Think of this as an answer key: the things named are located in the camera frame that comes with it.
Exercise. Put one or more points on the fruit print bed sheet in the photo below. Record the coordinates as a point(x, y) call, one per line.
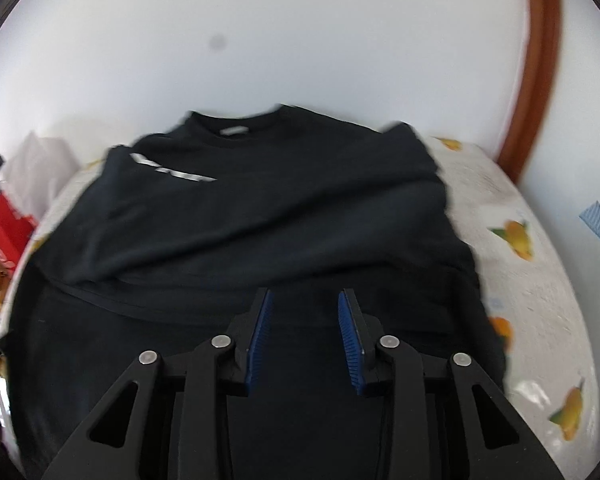
point(530, 310)

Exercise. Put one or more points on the black sweatshirt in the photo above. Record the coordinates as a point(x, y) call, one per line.
point(280, 210)

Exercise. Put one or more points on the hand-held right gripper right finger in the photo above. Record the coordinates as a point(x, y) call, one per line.
point(351, 345)

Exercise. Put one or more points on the red bag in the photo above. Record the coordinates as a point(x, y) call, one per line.
point(2, 230)

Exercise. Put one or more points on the white plastic bag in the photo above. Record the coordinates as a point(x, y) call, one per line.
point(40, 170)

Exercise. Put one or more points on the brown wooden door frame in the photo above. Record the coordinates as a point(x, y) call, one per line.
point(535, 60)

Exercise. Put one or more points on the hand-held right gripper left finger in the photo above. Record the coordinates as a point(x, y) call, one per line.
point(257, 340)

